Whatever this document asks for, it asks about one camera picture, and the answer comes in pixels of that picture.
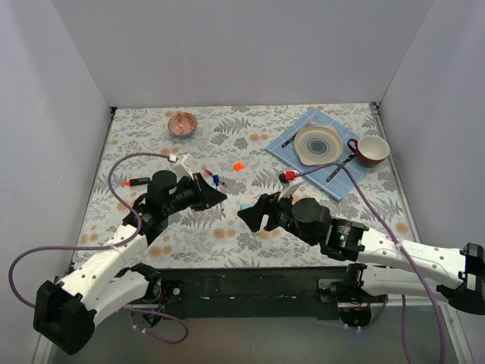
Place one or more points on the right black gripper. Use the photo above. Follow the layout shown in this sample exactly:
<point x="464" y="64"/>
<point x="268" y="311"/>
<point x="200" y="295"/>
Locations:
<point x="268" y="213"/>

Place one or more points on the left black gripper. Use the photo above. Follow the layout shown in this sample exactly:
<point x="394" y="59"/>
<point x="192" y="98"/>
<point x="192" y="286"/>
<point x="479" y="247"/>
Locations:
<point x="200" y="192"/>

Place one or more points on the pink pen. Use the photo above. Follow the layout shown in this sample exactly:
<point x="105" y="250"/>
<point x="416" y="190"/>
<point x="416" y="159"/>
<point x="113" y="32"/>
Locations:
<point x="209" y="173"/>

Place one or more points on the orange highlighter cap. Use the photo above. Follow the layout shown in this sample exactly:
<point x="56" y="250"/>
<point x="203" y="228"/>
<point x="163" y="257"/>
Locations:
<point x="238" y="166"/>

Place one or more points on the black orange highlighter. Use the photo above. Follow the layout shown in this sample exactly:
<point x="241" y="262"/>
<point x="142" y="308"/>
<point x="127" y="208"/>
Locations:
<point x="133" y="182"/>

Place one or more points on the white blue marker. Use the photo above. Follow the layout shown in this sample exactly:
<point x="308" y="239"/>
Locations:
<point x="221" y="205"/>

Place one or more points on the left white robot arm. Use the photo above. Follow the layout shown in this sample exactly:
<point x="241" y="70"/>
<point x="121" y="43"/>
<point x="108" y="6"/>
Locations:
<point x="68" y="311"/>

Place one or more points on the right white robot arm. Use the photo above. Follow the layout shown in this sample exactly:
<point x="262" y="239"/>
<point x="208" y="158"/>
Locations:
<point x="378" y="265"/>

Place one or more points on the red patterned small bowl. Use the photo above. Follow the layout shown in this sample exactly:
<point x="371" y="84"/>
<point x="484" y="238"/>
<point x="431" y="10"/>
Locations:
<point x="182" y="124"/>

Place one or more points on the blue checked cloth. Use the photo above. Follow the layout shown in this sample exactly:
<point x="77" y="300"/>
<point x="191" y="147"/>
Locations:
<point x="316" y="145"/>

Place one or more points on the beige plate blue rings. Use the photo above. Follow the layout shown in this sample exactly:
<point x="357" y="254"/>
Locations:
<point x="317" y="146"/>

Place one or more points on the red white mug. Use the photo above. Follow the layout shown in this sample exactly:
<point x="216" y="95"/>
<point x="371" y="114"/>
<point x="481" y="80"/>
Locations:
<point x="369" y="151"/>

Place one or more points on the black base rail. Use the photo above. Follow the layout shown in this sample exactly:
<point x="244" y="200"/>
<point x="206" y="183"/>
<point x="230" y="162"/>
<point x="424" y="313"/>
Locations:
<point x="324" y="293"/>

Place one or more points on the fork black handle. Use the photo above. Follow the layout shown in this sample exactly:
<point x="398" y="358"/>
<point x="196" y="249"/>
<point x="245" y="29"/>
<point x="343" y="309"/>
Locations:
<point x="312" y="122"/>

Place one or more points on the knife black handle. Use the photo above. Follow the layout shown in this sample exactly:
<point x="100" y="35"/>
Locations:
<point x="338" y="169"/>

